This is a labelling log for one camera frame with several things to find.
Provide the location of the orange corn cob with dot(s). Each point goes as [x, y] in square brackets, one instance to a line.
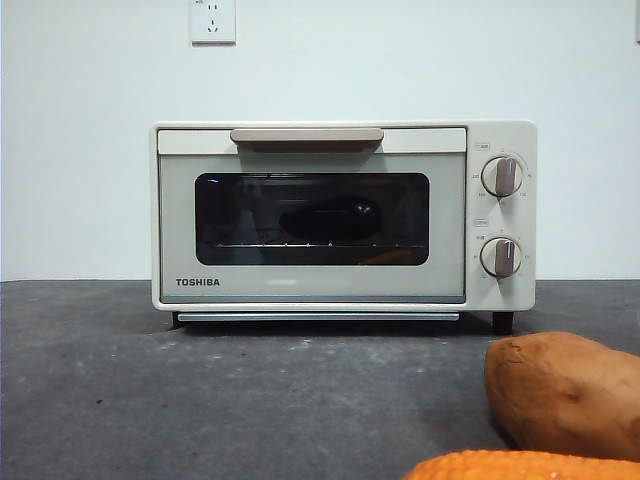
[500, 467]

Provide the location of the white wall socket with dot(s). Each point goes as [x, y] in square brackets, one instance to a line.
[213, 22]

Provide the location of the silver crumb tray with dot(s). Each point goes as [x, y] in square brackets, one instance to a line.
[317, 317]

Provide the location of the purple eggplant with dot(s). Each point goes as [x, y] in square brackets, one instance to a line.
[325, 220]

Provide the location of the brown sweet potato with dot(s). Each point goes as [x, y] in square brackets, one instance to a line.
[565, 400]

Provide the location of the glass oven door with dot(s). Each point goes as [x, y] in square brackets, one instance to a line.
[310, 285]

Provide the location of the cream Toshiba toaster oven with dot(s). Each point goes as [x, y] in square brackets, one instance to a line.
[529, 290]

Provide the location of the cream timer knob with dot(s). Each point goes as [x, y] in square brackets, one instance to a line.
[501, 257]

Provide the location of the cream temperature knob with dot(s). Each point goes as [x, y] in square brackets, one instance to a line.
[502, 176]

